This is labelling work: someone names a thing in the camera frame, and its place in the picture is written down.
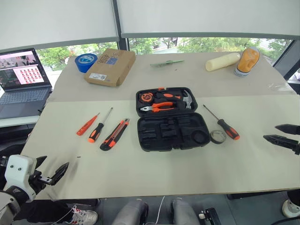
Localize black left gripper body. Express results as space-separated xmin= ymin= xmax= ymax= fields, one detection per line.
xmin=28 ymin=170 xmax=53 ymax=192

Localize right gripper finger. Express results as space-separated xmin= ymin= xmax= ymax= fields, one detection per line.
xmin=274 ymin=124 xmax=300 ymax=135
xmin=262 ymin=135 xmax=300 ymax=155

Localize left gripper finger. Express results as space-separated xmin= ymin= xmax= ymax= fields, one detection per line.
xmin=36 ymin=156 xmax=47 ymax=169
xmin=50 ymin=162 xmax=70 ymax=186

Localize flathead screwdriver orange black handle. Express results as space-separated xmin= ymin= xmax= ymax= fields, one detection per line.
xmin=88 ymin=107 xmax=113 ymax=143

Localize orange voltage tester pen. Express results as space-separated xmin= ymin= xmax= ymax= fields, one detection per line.
xmin=76 ymin=112 xmax=101 ymax=136

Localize Phillips screwdriver orange black handle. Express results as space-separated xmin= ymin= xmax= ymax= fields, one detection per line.
xmin=202 ymin=105 xmax=240 ymax=141

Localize orange black utility knife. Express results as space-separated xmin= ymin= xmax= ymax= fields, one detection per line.
xmin=99 ymin=119 xmax=130 ymax=151

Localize black tool case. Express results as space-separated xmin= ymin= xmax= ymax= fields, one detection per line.
xmin=135 ymin=87 xmax=211 ymax=152

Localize person's black trouser leg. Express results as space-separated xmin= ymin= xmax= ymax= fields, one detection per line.
xmin=14 ymin=199 xmax=78 ymax=224

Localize white side table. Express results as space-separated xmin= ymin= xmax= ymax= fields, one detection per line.
xmin=0 ymin=114 xmax=41 ymax=128

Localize white sneaker with red laces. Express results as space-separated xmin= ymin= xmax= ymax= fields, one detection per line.
xmin=69 ymin=205 xmax=98 ymax=225

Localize white round base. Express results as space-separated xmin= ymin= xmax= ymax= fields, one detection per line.
xmin=281 ymin=199 xmax=300 ymax=218

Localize open laptop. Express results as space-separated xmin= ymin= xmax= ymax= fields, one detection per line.
xmin=0 ymin=48 xmax=53 ymax=120

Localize black electrical tape roll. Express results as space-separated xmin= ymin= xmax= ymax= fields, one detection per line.
xmin=210 ymin=130 xmax=227 ymax=145

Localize orange canvas sneaker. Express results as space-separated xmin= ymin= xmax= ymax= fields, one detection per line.
xmin=233 ymin=46 xmax=261 ymax=77

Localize cream foam cylinder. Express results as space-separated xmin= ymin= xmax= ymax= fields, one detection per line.
xmin=205 ymin=52 xmax=241 ymax=72

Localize blue tape roll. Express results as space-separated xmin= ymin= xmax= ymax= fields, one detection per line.
xmin=75 ymin=53 xmax=98 ymax=73

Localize brown cardboard box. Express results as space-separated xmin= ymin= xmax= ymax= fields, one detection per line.
xmin=84 ymin=48 xmax=136 ymax=87

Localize orange black tape measure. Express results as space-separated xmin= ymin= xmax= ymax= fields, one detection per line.
xmin=140 ymin=92 xmax=153 ymax=103

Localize green plastic strip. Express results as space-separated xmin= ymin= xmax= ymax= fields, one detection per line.
xmin=150 ymin=60 xmax=185 ymax=68

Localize white roller blind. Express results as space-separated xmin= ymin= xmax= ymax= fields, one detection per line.
xmin=116 ymin=0 xmax=300 ymax=39
xmin=0 ymin=0 xmax=120 ymax=51

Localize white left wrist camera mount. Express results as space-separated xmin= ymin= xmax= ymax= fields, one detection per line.
xmin=4 ymin=154 xmax=38 ymax=203

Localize claw hammer black orange handle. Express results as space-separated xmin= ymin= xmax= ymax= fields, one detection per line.
xmin=156 ymin=90 xmax=196 ymax=110

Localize black bracket under table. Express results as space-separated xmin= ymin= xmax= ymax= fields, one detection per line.
xmin=198 ymin=207 xmax=221 ymax=225

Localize white thin cable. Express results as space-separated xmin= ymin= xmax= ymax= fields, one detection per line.
xmin=156 ymin=195 xmax=166 ymax=225

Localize orange handled pliers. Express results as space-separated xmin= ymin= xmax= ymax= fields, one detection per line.
xmin=140 ymin=102 xmax=177 ymax=113

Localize dark window frame post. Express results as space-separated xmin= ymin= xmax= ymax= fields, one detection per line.
xmin=112 ymin=0 xmax=131 ymax=56

